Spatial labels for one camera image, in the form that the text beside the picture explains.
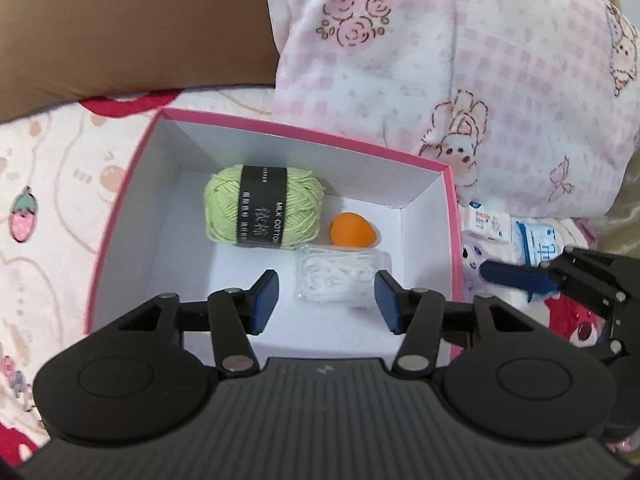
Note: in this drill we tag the pink cardboard box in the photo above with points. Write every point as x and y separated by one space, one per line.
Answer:
430 240

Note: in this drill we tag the pink checked printed pillow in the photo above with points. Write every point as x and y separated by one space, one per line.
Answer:
425 85

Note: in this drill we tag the purple plush toy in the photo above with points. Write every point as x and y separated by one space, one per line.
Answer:
475 265

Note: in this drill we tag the orange egg-shaped sponge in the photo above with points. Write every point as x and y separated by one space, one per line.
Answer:
350 230

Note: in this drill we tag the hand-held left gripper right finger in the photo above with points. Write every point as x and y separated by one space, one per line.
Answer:
386 302

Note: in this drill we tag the beige satin cloth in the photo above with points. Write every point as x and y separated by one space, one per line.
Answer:
625 210

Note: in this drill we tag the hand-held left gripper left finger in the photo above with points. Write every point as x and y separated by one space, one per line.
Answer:
265 302

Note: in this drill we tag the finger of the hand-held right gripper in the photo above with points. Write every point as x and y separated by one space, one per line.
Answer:
515 275
615 330

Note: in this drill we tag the clear cotton swab packet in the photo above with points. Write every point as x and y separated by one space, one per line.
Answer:
335 275

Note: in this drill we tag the light green yarn ball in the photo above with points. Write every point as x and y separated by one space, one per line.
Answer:
225 205

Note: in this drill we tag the blue white tissue packet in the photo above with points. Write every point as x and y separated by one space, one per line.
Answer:
540 240

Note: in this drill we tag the small white medicine box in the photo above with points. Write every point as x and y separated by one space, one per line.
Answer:
485 222

